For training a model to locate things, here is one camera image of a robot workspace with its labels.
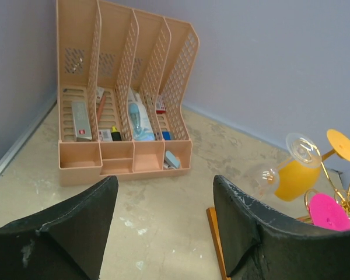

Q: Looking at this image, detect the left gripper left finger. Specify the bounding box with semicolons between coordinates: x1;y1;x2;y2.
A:
0;176;118;279

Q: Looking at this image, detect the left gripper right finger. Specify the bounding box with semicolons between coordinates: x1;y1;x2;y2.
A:
213;175;350;280

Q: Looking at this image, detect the yellow plastic wine glass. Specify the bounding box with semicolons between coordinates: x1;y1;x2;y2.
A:
275;129;350;201

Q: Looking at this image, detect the pink plastic wine glass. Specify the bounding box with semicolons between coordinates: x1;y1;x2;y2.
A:
309;193;350;232

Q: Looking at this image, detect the clear wine glass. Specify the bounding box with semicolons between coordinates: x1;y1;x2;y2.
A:
244;132;321;201

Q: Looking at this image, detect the grey stapler box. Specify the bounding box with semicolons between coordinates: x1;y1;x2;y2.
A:
71;101;92;142

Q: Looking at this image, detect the blue eraser case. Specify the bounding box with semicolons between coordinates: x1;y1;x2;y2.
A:
164;150;180;169

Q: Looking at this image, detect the blue white tube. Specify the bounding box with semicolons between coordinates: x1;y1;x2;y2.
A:
128;88;155;141

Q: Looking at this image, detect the orange pencil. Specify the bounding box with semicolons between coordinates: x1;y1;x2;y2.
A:
96;93;106;122

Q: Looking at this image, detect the peach plastic desk organizer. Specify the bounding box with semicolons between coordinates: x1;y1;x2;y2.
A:
56;1;200;186

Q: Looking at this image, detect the gold wire wine glass rack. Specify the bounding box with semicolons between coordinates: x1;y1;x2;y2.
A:
206;145;350;280

